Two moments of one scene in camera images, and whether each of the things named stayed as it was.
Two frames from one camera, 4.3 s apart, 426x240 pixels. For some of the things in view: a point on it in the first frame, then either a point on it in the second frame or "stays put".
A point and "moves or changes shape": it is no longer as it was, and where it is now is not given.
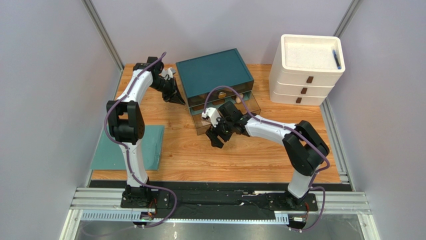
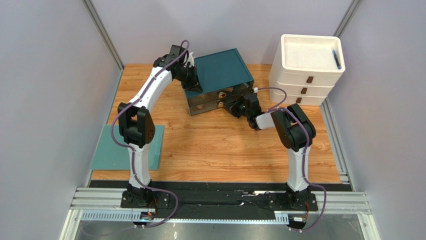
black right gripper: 221,128 -> 235,107
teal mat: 112,156 stays put
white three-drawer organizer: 303,70 stays put
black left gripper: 174,95 -> 195,84
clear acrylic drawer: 246,102 moves or changes shape
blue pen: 337,62 stays put
